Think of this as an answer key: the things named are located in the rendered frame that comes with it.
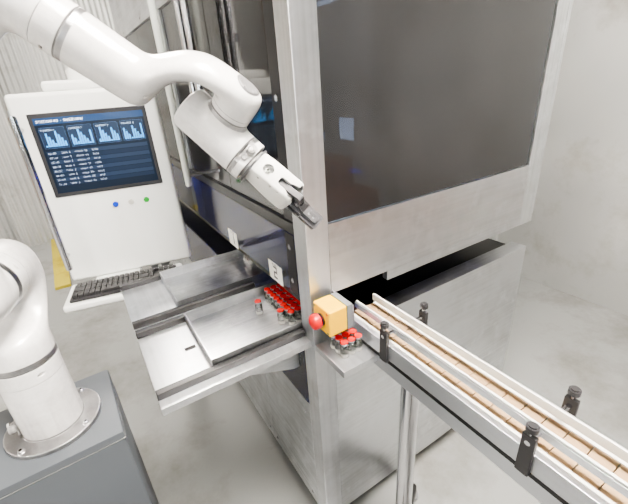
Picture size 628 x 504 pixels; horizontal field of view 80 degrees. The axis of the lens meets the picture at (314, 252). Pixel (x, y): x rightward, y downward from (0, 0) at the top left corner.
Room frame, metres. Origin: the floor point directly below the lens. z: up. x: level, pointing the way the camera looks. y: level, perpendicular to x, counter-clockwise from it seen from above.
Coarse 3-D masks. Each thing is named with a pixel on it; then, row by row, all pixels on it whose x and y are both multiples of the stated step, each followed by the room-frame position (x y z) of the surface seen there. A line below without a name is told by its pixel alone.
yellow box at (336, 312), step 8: (328, 296) 0.81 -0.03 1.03; (336, 296) 0.81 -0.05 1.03; (320, 304) 0.78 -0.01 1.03; (328, 304) 0.78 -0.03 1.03; (336, 304) 0.77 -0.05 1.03; (344, 304) 0.77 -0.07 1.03; (352, 304) 0.78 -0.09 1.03; (320, 312) 0.77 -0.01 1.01; (328, 312) 0.74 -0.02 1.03; (336, 312) 0.75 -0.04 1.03; (344, 312) 0.76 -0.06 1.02; (352, 312) 0.77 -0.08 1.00; (328, 320) 0.74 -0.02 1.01; (336, 320) 0.75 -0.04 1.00; (344, 320) 0.76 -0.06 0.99; (352, 320) 0.77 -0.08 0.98; (328, 328) 0.74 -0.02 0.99; (336, 328) 0.75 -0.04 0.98; (344, 328) 0.76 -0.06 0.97
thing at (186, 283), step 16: (224, 256) 1.38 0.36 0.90; (240, 256) 1.41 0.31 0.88; (160, 272) 1.25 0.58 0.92; (176, 272) 1.28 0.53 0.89; (192, 272) 1.30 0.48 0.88; (208, 272) 1.29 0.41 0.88; (224, 272) 1.28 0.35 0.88; (240, 272) 1.27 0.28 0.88; (256, 272) 1.26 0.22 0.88; (176, 288) 1.18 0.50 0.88; (192, 288) 1.17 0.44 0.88; (208, 288) 1.16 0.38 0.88; (224, 288) 1.11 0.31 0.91; (176, 304) 1.05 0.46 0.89
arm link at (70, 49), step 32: (64, 32) 0.66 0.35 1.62; (96, 32) 0.68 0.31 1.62; (96, 64) 0.67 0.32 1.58; (128, 64) 0.68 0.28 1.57; (160, 64) 0.68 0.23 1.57; (192, 64) 0.68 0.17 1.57; (224, 64) 0.72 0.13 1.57; (128, 96) 0.69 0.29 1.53; (224, 96) 0.69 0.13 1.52; (256, 96) 0.71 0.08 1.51
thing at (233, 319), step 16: (256, 288) 1.08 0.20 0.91; (208, 304) 1.00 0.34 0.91; (224, 304) 1.03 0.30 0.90; (240, 304) 1.04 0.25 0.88; (192, 320) 0.97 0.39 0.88; (208, 320) 0.96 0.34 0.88; (224, 320) 0.96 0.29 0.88; (240, 320) 0.95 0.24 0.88; (256, 320) 0.95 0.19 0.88; (272, 320) 0.94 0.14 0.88; (208, 336) 0.88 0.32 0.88; (224, 336) 0.88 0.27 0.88; (240, 336) 0.87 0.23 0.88; (256, 336) 0.87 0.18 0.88; (272, 336) 0.83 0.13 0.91; (208, 352) 0.77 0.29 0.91; (224, 352) 0.81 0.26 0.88; (240, 352) 0.78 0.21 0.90
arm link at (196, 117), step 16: (192, 96) 0.73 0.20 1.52; (208, 96) 0.75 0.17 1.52; (176, 112) 0.72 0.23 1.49; (192, 112) 0.72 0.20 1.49; (208, 112) 0.71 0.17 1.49; (192, 128) 0.72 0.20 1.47; (208, 128) 0.71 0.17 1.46; (224, 128) 0.71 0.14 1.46; (240, 128) 0.72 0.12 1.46; (208, 144) 0.71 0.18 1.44; (224, 144) 0.71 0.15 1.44; (240, 144) 0.71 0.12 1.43; (224, 160) 0.71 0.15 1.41
